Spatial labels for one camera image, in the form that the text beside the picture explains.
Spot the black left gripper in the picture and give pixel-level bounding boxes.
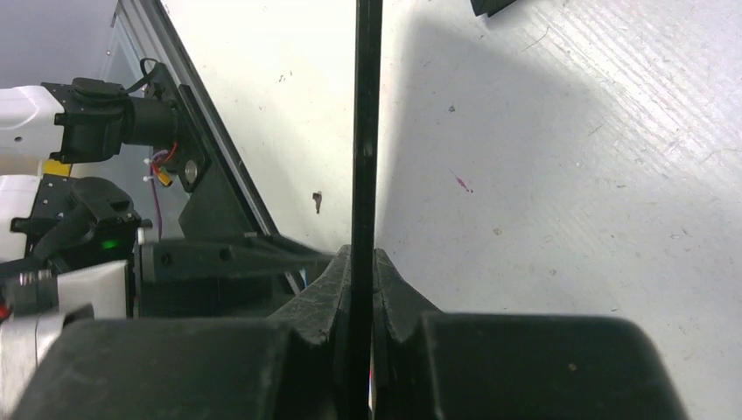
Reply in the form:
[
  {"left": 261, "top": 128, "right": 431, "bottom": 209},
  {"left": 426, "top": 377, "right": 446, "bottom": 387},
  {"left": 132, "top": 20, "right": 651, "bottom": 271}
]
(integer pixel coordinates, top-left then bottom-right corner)
[{"left": 0, "top": 231, "right": 334, "bottom": 320}]

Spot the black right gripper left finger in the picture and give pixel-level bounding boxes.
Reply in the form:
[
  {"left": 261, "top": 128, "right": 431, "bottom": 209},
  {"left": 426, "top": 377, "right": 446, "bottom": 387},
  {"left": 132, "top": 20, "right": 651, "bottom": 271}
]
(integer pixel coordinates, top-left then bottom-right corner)
[{"left": 10, "top": 246, "right": 351, "bottom": 419}]

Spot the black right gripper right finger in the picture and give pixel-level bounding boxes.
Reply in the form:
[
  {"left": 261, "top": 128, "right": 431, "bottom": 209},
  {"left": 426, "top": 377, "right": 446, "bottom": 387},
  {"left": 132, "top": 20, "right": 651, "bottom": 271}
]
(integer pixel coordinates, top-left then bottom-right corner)
[{"left": 374, "top": 249, "right": 687, "bottom": 419}]

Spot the black framed whiteboard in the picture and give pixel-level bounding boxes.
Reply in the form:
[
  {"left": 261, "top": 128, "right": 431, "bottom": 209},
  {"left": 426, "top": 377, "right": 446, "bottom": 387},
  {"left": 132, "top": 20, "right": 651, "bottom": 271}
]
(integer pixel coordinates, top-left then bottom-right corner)
[{"left": 348, "top": 1, "right": 383, "bottom": 419}]

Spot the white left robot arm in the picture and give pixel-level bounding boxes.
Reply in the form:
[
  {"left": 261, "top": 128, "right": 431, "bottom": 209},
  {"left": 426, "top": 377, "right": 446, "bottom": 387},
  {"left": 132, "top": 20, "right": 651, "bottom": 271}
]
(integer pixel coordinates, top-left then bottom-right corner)
[{"left": 1, "top": 78, "right": 342, "bottom": 319}]

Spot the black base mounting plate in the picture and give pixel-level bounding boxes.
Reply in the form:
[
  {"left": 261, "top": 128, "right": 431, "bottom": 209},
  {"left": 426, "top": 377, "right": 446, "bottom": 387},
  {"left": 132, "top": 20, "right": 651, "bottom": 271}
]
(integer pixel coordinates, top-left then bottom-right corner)
[{"left": 140, "top": 59, "right": 278, "bottom": 239}]

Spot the aluminium frame rail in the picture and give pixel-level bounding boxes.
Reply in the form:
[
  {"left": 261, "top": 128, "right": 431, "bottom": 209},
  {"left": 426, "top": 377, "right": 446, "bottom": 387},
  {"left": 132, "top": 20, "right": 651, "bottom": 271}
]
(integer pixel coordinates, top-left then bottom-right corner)
[{"left": 97, "top": 0, "right": 200, "bottom": 87}]

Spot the wire whiteboard stand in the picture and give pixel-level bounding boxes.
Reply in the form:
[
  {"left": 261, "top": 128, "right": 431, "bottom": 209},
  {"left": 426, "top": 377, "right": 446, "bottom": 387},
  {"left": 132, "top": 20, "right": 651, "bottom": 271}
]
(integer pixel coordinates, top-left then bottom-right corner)
[{"left": 470, "top": 0, "right": 517, "bottom": 18}]

